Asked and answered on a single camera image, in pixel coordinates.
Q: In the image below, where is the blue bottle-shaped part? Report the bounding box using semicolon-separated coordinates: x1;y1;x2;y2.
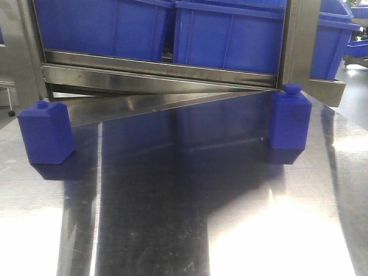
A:
269;83;312;150
17;101;75;164

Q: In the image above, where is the blue plastic bin middle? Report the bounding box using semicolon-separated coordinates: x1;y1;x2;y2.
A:
173;1;285;75

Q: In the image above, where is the blue plastic bin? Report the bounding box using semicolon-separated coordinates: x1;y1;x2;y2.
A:
34;1;174;62
310;0;361;81
173;1;285;75

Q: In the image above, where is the blue plastic bin left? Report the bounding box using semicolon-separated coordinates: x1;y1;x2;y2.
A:
34;1;174;62

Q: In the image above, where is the blue plastic bin right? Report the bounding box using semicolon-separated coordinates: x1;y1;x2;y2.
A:
310;0;361;81

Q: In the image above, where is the stainless steel shelf frame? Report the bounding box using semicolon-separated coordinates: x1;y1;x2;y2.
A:
1;1;345;107

